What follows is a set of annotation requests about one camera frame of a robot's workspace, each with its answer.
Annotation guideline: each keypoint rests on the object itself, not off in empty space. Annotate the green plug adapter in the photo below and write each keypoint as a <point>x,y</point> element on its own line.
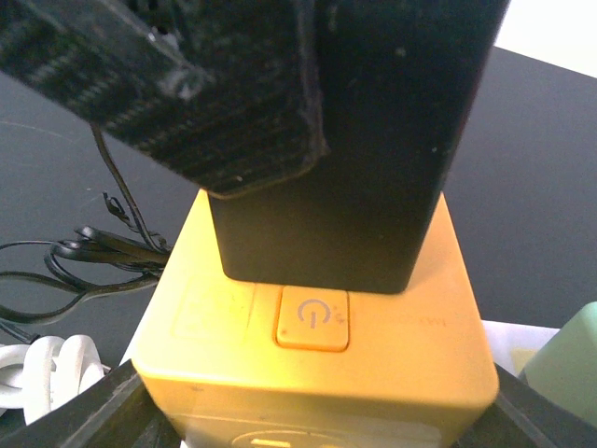
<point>564,369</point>

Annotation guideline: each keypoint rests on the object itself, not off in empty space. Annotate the yellow cube socket adapter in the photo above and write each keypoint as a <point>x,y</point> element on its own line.
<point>431,414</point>

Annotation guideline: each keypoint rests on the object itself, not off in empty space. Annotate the black power adapter plug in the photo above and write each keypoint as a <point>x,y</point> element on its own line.
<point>398,80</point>

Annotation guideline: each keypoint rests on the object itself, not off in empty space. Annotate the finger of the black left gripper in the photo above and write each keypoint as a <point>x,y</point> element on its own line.
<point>224,93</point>

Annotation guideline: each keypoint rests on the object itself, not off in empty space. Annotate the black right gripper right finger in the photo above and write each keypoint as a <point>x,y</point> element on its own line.
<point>520,417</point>

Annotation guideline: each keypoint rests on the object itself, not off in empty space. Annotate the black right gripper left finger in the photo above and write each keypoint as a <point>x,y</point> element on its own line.
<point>116,412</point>

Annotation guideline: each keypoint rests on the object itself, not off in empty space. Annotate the white power strip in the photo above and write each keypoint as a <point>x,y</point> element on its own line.
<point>517,345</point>

